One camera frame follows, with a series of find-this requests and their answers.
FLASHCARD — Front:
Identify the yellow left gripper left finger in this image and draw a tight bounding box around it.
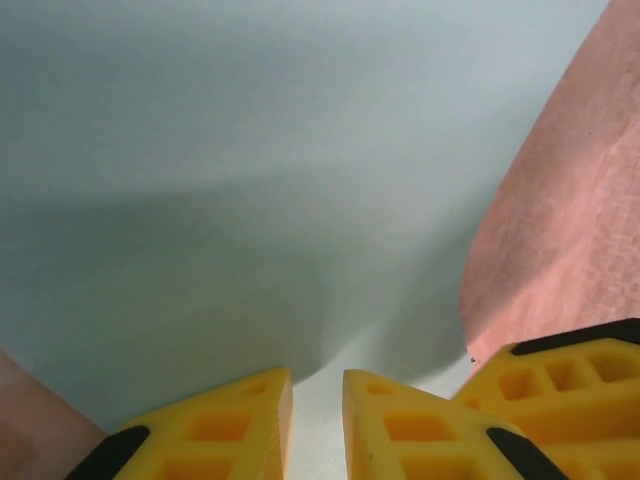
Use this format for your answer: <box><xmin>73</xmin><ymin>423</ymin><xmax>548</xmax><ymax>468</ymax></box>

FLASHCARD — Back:
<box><xmin>64</xmin><ymin>368</ymin><xmax>295</xmax><ymax>480</ymax></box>

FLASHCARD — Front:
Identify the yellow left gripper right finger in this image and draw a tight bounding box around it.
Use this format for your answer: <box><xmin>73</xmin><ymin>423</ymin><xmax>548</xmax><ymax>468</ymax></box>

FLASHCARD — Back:
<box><xmin>342</xmin><ymin>368</ymin><xmax>571</xmax><ymax>480</ymax></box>

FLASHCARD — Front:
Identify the light blue cloth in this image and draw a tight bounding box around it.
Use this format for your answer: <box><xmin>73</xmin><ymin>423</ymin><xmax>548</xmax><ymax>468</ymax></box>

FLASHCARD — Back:
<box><xmin>0</xmin><ymin>0</ymin><xmax>614</xmax><ymax>480</ymax></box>

